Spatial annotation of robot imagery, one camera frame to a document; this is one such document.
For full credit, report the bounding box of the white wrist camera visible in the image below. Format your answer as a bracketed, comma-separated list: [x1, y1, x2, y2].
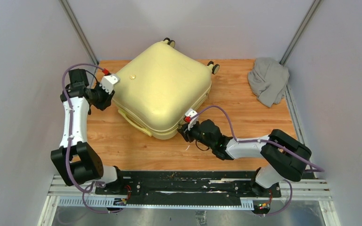
[184, 108, 198, 130]
[99, 74, 120, 94]

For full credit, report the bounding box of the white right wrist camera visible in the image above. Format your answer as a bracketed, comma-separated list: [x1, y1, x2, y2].
[184, 108, 198, 130]

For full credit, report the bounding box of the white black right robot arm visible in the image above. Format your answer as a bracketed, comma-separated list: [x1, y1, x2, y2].
[177, 120, 312, 197]

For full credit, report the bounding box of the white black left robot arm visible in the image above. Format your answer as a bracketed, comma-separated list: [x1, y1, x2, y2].
[50, 69, 126, 194]

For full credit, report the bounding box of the grey crumpled cloth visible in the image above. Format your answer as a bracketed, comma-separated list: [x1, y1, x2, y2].
[247, 57, 290, 108]

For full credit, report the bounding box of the cream suitcase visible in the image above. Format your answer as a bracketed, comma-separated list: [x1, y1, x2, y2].
[112, 38, 220, 140]

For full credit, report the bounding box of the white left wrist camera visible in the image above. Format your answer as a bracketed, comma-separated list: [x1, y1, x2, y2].
[99, 74, 120, 94]

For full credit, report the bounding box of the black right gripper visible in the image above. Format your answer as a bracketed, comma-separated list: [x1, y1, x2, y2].
[178, 120, 214, 150]

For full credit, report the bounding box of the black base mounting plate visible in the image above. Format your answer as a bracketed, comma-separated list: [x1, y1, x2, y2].
[95, 171, 281, 206]

